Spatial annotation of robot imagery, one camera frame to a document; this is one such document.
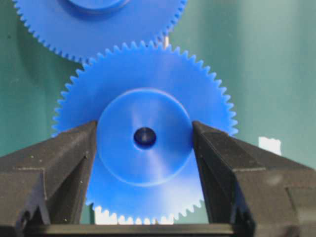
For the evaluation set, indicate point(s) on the white paper marker tag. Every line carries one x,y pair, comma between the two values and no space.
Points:
270,144

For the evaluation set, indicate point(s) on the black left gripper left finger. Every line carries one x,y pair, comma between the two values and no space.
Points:
46,182

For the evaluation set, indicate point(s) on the small blue plastic gear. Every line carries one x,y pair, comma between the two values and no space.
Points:
144,99

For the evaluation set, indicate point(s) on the large blue plastic gear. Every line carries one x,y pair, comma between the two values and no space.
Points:
79,29

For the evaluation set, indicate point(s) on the aluminium extrusion rail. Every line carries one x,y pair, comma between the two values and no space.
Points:
165,42

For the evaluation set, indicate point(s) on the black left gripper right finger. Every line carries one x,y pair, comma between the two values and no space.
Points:
269,195

